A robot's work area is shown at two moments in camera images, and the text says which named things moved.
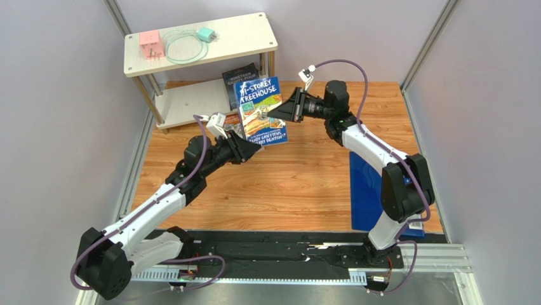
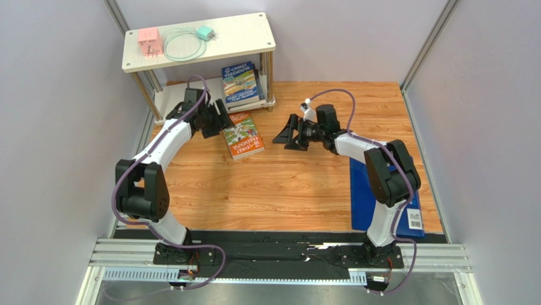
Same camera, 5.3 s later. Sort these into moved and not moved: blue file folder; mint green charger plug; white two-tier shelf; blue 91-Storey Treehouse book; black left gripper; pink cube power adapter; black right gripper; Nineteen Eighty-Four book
Moved: blue 91-Storey Treehouse book; black left gripper; Nineteen Eighty-Four book; black right gripper
Not moved: blue file folder; white two-tier shelf; pink cube power adapter; mint green charger plug
